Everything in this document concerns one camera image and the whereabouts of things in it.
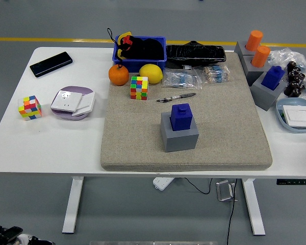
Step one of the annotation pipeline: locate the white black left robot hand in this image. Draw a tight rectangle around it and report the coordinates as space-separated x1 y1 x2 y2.
0 226 56 245

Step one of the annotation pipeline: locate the blue square seal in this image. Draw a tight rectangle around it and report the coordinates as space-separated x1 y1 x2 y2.
261 65 286 90
170 103 194 131

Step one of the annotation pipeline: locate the grey seal holder block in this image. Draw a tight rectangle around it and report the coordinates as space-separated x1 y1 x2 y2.
241 55 271 87
160 111 200 153
234 41 257 61
249 72 289 111

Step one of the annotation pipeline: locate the orange cylinder seal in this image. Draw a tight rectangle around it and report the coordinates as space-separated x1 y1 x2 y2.
251 45 271 68
245 30 264 52

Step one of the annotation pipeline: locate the white table leg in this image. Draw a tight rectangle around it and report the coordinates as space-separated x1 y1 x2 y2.
241 178 266 236
62 176 85 234

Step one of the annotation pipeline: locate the colourful puzzle cube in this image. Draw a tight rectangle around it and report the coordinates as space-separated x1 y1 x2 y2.
17 95 43 121
130 76 149 101

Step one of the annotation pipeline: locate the purple plate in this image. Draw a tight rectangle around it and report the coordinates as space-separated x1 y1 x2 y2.
50 85 95 121

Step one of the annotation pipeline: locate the grey-brown fabric mat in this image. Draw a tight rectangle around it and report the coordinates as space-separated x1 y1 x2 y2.
100 52 273 172

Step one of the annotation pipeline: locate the white power strip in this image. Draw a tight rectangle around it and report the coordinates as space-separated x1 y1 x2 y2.
152 177 174 191

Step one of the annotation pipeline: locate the black smartphone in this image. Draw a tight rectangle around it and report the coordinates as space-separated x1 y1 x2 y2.
29 51 73 78

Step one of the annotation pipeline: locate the orange fruit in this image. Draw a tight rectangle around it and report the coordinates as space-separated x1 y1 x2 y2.
108 64 130 86

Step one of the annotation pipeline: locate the blue plastic bin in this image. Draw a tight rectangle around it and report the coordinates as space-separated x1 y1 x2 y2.
112 35 167 75

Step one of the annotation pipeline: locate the yellow lemon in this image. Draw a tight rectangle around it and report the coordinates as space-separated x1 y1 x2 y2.
139 63 164 85

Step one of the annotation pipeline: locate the silver black pen tool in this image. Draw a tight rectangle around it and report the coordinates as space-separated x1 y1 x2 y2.
156 92 197 103

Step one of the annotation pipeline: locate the yellow red toy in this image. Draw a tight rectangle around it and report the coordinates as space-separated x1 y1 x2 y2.
116 31 133 59

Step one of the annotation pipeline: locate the clear bag of resistors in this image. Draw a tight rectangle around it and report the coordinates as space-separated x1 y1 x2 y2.
201 64 232 84
162 69 203 90

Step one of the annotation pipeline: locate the black wrapped keyboard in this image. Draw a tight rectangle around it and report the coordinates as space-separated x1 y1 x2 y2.
165 44 227 69

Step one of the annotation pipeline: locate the black stand base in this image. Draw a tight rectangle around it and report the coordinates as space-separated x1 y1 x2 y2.
185 40 207 47

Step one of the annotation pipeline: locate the black table control panel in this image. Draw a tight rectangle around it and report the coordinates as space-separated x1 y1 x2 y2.
276 179 306 185

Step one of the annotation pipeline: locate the light blue plate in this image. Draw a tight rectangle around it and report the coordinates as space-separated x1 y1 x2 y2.
275 97 306 134

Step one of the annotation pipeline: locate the dark brown knobs cluster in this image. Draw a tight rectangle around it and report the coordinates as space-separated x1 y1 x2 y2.
284 61 306 98

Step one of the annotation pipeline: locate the crumpled clear plastic bag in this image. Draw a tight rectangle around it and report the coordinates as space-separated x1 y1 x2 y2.
267 46 306 103

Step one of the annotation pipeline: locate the white wall socket panel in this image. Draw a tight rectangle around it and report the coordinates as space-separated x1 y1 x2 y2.
50 89 85 113

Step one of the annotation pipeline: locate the white wall switch panel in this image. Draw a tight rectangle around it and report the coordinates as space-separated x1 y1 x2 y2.
282 104 306 129
71 91 96 117

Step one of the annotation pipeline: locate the black floor cable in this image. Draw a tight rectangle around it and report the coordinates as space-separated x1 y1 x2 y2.
225 178 238 245
183 177 213 195

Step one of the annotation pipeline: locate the silver metal bracket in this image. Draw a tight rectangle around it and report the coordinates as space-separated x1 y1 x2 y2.
216 179 238 203

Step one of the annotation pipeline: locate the black drawstring pouch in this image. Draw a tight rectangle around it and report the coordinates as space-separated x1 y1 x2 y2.
107 27 165 68

